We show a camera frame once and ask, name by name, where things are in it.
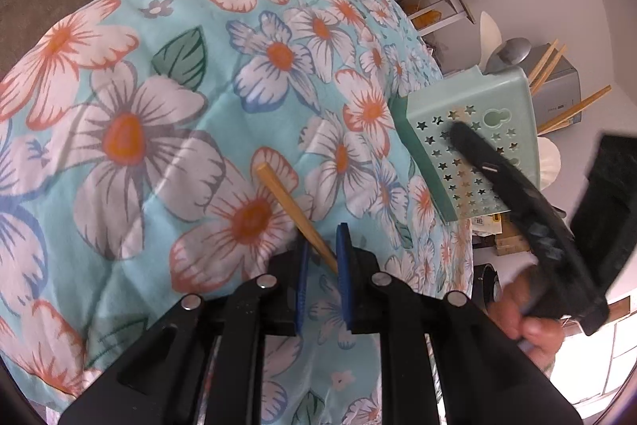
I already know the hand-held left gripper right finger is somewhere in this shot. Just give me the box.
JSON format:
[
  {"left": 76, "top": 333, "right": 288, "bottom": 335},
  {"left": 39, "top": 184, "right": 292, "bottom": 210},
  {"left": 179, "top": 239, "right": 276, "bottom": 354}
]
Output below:
[{"left": 335, "top": 223, "right": 581, "bottom": 425}]

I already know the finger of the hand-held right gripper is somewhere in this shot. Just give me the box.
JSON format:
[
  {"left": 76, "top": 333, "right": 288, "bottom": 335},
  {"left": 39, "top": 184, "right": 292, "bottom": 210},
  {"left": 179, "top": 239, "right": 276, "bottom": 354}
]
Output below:
[{"left": 449, "top": 120, "right": 554, "bottom": 237}]

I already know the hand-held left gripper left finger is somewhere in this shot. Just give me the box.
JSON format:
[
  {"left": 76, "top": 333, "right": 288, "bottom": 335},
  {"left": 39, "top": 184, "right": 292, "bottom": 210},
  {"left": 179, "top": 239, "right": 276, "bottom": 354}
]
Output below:
[{"left": 57, "top": 240, "right": 311, "bottom": 425}]

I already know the mint green utensil caddy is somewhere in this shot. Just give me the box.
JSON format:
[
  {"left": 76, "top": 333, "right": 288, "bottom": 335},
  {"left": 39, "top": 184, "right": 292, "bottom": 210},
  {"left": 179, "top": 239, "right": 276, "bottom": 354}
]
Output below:
[{"left": 392, "top": 68, "right": 541, "bottom": 225}]

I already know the metal spoon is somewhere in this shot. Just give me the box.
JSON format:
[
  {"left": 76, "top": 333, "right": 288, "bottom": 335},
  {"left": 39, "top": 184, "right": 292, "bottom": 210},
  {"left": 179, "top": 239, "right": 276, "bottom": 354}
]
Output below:
[{"left": 485, "top": 37, "right": 534, "bottom": 74}]

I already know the person's right hand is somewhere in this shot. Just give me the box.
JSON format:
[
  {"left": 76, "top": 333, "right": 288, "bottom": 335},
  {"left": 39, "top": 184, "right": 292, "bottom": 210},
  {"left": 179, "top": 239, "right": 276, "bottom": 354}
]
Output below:
[{"left": 495, "top": 268, "right": 567, "bottom": 368}]

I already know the stack of cardboard boxes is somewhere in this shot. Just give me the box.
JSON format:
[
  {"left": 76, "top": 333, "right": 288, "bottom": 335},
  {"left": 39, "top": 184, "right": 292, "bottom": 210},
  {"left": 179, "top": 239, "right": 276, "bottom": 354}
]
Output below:
[{"left": 469, "top": 212, "right": 534, "bottom": 257}]

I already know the grey box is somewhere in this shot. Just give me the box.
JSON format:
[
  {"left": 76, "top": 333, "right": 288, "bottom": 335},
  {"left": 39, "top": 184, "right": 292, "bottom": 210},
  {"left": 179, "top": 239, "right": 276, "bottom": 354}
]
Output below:
[{"left": 485, "top": 38, "right": 582, "bottom": 128}]

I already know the yellow plastic bag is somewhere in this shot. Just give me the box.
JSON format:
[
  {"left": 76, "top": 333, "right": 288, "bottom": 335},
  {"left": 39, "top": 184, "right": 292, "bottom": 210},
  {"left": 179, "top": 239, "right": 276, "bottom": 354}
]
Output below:
[{"left": 414, "top": 9, "right": 445, "bottom": 28}]

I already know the floral blanket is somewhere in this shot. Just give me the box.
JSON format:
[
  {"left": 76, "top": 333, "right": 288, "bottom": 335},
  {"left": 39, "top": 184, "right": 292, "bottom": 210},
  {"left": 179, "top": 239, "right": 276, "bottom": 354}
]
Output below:
[{"left": 0, "top": 0, "right": 475, "bottom": 425}]

